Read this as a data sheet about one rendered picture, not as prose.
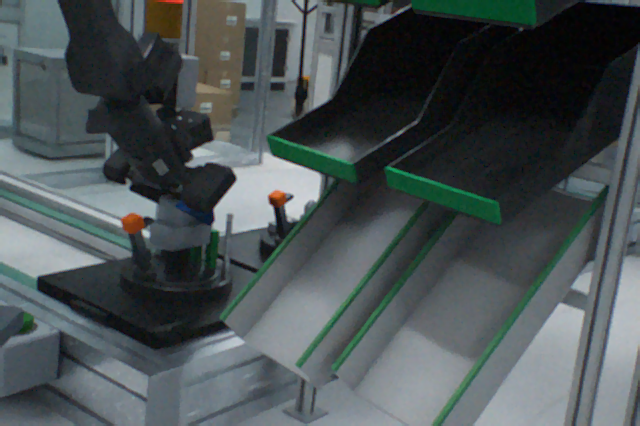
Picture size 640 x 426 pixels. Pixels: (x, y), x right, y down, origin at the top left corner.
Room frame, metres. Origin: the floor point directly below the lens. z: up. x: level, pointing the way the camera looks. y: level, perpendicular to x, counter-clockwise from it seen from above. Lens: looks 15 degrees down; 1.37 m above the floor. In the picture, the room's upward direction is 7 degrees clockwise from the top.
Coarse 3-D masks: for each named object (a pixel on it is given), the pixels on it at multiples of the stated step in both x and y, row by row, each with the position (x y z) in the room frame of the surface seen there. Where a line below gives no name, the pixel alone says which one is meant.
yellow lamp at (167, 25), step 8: (152, 0) 1.27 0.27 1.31; (160, 0) 1.27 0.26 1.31; (152, 8) 1.27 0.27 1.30; (160, 8) 1.27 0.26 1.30; (168, 8) 1.27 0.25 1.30; (176, 8) 1.27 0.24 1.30; (152, 16) 1.27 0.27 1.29; (160, 16) 1.27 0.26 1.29; (168, 16) 1.27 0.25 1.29; (176, 16) 1.28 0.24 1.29; (152, 24) 1.27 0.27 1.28; (160, 24) 1.27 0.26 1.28; (168, 24) 1.27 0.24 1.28; (176, 24) 1.28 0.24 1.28; (160, 32) 1.27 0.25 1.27; (168, 32) 1.27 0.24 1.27; (176, 32) 1.28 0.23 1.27
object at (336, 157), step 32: (384, 32) 0.99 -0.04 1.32; (416, 32) 1.02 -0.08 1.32; (448, 32) 1.06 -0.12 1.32; (480, 32) 0.90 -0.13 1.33; (512, 32) 0.93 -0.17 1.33; (352, 64) 0.96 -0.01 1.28; (384, 64) 1.00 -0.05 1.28; (416, 64) 1.03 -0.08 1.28; (448, 64) 0.88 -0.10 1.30; (480, 64) 0.91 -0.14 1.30; (352, 96) 0.97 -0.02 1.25; (384, 96) 0.98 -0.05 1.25; (416, 96) 0.96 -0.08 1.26; (448, 96) 0.88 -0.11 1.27; (288, 128) 0.91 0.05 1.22; (320, 128) 0.93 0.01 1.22; (352, 128) 0.92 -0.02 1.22; (384, 128) 0.90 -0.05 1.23; (416, 128) 0.85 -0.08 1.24; (288, 160) 0.88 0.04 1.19; (320, 160) 0.84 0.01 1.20; (352, 160) 0.85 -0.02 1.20; (384, 160) 0.83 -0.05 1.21
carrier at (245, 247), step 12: (312, 204) 1.28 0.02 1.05; (288, 216) 1.41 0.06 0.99; (300, 216) 1.28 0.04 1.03; (276, 228) 1.29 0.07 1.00; (240, 240) 1.30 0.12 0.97; (252, 240) 1.31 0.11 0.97; (264, 240) 1.25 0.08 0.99; (276, 240) 1.24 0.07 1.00; (204, 252) 1.24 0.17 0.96; (240, 252) 1.24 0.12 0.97; (252, 252) 1.25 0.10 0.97; (264, 252) 1.24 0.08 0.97; (240, 264) 1.20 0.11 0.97; (252, 264) 1.19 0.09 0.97
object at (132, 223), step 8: (128, 216) 1.02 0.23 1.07; (136, 216) 1.02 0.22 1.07; (128, 224) 1.01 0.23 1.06; (136, 224) 1.01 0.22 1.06; (144, 224) 1.03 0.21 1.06; (128, 232) 1.02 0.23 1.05; (136, 232) 1.02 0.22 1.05; (136, 240) 1.02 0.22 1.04; (144, 240) 1.03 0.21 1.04; (136, 248) 1.02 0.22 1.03; (144, 248) 1.03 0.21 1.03; (136, 256) 1.03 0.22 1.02; (144, 256) 1.03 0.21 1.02; (144, 264) 1.03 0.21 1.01; (144, 272) 1.03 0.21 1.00
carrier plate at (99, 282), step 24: (96, 264) 1.12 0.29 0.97; (120, 264) 1.13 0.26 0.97; (48, 288) 1.04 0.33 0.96; (72, 288) 1.03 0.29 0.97; (96, 288) 1.04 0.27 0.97; (120, 288) 1.05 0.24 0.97; (240, 288) 1.09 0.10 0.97; (120, 312) 0.97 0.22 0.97; (144, 312) 0.98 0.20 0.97; (168, 312) 0.99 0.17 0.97; (192, 312) 0.99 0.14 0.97; (216, 312) 1.00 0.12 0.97; (144, 336) 0.93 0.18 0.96; (168, 336) 0.92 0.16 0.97; (192, 336) 0.94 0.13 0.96
